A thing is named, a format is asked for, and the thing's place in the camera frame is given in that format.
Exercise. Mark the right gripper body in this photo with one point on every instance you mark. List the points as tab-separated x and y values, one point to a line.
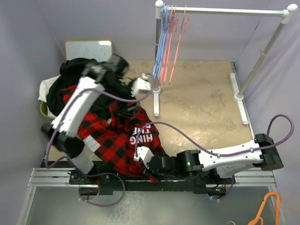
147	171

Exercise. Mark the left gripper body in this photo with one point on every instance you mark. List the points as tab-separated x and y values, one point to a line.
124	91

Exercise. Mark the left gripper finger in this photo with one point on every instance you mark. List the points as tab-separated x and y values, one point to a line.
133	107
125	114

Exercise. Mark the red black plaid shirt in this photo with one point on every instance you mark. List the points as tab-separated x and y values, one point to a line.
114	138

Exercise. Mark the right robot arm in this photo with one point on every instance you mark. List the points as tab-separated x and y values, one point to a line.
215	164

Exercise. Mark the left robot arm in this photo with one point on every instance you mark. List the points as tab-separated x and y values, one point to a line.
97	79

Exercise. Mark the single pink hanger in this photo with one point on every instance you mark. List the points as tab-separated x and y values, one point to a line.
181	37

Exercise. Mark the blue hangers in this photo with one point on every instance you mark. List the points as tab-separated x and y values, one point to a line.
161	35

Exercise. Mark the white whiteboard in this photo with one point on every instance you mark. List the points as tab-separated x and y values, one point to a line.
100	50

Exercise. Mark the black garment pile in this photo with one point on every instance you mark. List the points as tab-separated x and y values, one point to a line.
72	70

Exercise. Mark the green laundry basket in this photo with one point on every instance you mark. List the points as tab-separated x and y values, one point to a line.
44	110

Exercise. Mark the pink hangers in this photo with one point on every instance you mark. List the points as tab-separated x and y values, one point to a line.
171	33

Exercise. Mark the white clothes rack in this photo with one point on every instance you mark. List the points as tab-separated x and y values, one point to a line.
238	97

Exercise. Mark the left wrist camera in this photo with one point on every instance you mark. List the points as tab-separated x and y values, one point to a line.
141	85

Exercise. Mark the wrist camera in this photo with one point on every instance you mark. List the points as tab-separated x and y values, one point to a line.
144	154
141	85

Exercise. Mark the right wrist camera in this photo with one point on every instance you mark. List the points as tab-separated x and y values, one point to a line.
144	154

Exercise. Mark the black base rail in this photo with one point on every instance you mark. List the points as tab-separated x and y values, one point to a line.
110	181

